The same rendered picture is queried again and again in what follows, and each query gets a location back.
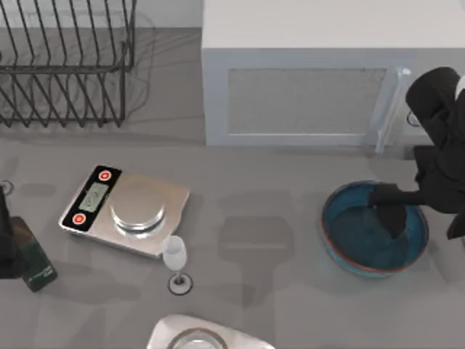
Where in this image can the blue bowl with red rim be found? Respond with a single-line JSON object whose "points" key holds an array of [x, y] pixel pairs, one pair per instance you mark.
{"points": [[348, 240]]}

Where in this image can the microwave oven knob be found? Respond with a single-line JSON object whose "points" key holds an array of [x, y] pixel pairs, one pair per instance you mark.
{"points": [[411, 120]]}

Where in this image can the microwave oven door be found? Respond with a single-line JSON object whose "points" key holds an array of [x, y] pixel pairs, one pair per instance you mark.
{"points": [[305, 102]]}

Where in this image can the pale microwave oven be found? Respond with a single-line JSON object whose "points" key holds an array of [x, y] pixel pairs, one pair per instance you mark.
{"points": [[290, 25]]}

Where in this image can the clear wine glass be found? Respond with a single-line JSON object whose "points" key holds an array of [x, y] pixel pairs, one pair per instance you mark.
{"points": [[174, 252]]}

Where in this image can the silver kitchen scale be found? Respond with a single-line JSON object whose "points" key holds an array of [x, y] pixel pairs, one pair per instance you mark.
{"points": [[145, 203]]}

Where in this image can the pale grey appliance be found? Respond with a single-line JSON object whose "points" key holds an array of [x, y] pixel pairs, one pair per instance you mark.
{"points": [[160, 334]]}

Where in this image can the dark green box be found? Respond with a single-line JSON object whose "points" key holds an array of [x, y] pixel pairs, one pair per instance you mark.
{"points": [[34, 254]]}

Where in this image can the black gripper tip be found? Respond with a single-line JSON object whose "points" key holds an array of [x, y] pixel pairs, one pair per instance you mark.
{"points": [[7, 240]]}

